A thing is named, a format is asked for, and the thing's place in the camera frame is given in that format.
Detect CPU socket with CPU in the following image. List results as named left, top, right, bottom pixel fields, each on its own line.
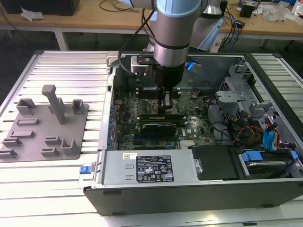
left=148, top=98, right=180, bottom=116

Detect black graphics card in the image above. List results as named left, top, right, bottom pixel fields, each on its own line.
left=141, top=122, right=177, bottom=138

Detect grey case release latch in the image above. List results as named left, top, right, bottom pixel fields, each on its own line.
left=106, top=52, right=119, bottom=70

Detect green motherboard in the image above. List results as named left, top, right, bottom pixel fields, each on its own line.
left=111, top=89, right=217, bottom=151

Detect grey metal drive cage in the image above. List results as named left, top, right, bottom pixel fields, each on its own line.
left=214, top=63, right=279, bottom=123

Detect silver chipset heat sink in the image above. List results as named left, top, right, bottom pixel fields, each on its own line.
left=181, top=139, right=198, bottom=148

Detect black plastic shroud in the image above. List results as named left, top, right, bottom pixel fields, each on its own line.
left=191, top=145, right=238, bottom=181

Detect wooden desk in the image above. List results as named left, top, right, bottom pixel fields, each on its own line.
left=0, top=0, right=303, bottom=52

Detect grey power supply unit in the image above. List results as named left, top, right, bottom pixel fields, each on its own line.
left=94, top=150, right=201, bottom=187

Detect hard disk in blue carrier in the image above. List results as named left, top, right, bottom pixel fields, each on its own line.
left=239, top=151, right=298, bottom=180

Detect black open PC case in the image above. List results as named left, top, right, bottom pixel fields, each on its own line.
left=83, top=52, right=303, bottom=216

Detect clear plastic bags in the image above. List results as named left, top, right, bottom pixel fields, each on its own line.
left=265, top=4, right=294, bottom=22

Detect grey parts rack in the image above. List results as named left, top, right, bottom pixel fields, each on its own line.
left=0, top=84, right=90, bottom=164

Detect black box on desk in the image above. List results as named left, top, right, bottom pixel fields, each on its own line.
left=4, top=0, right=80, bottom=16

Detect white crumpled paper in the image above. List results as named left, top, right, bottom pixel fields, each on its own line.
left=20, top=7, right=45, bottom=22

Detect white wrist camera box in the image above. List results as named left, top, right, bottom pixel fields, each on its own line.
left=131, top=54, right=157, bottom=75

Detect black camera cable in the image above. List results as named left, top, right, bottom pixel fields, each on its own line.
left=119, top=7, right=157, bottom=75

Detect blue cable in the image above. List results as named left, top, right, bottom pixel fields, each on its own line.
left=231, top=14, right=240, bottom=53

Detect red yellow black wire bundle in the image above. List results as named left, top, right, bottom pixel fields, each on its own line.
left=231, top=125, right=263, bottom=145

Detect blue disk wire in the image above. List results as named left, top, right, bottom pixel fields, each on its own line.
left=262, top=127, right=281, bottom=152

